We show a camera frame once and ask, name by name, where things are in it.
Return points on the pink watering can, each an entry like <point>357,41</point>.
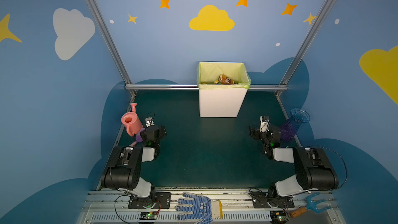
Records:
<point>131,121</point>

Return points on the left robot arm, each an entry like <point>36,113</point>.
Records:
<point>123,169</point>

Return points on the blue glass vase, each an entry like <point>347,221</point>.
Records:
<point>289,129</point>

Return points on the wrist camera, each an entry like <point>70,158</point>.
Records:
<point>149,121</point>
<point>264,123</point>

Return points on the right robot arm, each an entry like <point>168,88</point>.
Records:
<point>312,167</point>

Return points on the aluminium frame rail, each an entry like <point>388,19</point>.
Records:
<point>278,89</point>

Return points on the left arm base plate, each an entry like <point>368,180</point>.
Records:
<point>155,200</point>

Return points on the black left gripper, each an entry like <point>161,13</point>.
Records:
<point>158,132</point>

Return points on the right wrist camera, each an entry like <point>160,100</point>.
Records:
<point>264,123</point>

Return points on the blue dotted work glove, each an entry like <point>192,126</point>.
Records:
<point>199,208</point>

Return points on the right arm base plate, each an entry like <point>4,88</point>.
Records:
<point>262,200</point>

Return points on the white waste bin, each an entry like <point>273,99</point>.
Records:
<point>221,103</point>

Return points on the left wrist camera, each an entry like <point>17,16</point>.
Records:
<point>149,121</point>

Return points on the brown Nescafe bottle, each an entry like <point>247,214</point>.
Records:
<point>225,80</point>

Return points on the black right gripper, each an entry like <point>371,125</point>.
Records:
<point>258,132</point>

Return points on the green bin liner bag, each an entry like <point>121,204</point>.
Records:
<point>209,73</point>

